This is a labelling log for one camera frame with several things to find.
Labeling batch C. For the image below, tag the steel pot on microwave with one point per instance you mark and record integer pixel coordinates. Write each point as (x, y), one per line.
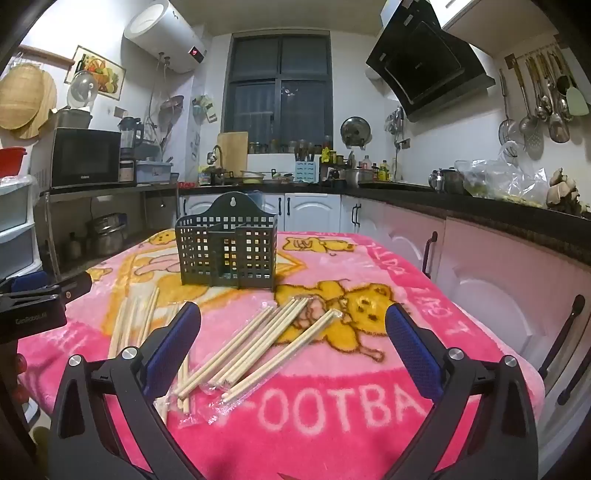
(74, 119)

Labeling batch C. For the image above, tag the glass pot lid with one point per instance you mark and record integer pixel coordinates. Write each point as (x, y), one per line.
(82, 90)

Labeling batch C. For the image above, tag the row of windowsill jars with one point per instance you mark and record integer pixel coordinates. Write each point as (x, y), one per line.
(286, 147)

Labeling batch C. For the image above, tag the black microwave oven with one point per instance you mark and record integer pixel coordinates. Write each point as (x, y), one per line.
(83, 157)

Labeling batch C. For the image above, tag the wall socket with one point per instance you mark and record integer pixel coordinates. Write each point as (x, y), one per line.
(404, 143)

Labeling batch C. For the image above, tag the wide steel stockpot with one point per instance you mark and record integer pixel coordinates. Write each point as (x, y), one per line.
(358, 177)

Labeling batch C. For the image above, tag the steel pot lid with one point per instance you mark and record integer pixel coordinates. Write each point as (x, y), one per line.
(355, 131)

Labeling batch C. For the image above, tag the white base cabinets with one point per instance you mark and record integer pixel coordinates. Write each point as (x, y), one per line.
(309, 212)

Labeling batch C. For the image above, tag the black kitchen countertop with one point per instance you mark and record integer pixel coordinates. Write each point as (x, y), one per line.
(485, 207)

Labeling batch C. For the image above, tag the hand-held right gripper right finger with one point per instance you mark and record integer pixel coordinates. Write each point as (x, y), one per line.
(411, 346)

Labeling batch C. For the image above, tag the wooden cutting board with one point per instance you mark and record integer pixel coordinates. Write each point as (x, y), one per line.
(233, 152)

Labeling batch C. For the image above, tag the hanging steel pan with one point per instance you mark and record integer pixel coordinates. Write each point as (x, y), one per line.
(171, 102)

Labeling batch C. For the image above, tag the row of hanging kitchen utensils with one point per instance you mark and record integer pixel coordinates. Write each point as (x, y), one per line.
(540, 101)

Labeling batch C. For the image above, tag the framed fruit picture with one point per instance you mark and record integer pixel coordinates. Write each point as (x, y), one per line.
(104, 74)

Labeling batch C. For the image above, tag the bunch of wooden chopsticks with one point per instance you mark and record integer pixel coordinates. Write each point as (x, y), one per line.
(258, 344)
(122, 323)

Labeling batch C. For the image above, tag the metal shelf table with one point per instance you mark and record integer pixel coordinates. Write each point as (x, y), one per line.
(115, 189)

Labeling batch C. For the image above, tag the pink printed blanket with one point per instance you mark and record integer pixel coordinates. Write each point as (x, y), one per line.
(323, 438)

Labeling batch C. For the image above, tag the dark framed window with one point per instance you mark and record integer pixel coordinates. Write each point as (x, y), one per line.
(277, 92)

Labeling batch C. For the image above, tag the red plastic basin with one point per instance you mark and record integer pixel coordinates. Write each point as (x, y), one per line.
(11, 161)

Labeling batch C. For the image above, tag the lidded steel pot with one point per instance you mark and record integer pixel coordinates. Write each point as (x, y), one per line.
(453, 182)

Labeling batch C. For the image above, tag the stacked steel pots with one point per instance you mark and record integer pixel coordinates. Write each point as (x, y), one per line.
(108, 235)

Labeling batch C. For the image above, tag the black stove top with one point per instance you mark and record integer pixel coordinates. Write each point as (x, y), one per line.
(392, 186)

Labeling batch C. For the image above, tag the round wooden board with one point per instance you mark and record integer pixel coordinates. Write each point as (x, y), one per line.
(51, 99)

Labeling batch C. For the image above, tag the grey dish bin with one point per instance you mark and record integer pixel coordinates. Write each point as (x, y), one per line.
(152, 171)

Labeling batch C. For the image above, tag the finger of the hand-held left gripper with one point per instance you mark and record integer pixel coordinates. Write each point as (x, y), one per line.
(76, 287)

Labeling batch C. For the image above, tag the hanging small utensils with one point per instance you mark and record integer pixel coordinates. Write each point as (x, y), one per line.
(395, 121)

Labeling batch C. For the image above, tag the white water heater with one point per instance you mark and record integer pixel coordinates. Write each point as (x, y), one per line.
(161, 32)

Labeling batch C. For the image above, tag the group of condiment bottles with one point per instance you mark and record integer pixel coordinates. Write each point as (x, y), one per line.
(376, 170)

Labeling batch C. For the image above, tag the woven bamboo tray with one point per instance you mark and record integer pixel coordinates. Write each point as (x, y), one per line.
(21, 97)

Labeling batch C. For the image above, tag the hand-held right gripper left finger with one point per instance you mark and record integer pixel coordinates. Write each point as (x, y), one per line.
(178, 341)

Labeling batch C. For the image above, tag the metal faucet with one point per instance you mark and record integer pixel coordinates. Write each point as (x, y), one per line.
(216, 154)

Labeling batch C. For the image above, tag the dark green utensil holder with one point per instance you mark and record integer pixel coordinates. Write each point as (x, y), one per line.
(249, 258)

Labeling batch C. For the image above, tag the white wall cabinet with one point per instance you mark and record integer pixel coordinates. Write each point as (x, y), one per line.
(498, 23)

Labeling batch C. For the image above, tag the black range hood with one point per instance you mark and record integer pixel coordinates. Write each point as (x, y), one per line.
(425, 64)

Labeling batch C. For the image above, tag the beige lumpy heap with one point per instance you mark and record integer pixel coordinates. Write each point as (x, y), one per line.
(563, 191)

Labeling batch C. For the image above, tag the small steel kettle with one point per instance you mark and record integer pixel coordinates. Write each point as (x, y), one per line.
(435, 181)

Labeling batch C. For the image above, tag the light blue knife block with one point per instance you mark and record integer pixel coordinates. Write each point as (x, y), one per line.
(307, 171)

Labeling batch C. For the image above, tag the yellow bowl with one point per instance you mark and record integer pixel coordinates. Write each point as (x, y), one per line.
(253, 176)

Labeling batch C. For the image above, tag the clear plastic bags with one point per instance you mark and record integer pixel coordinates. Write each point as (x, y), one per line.
(503, 182)

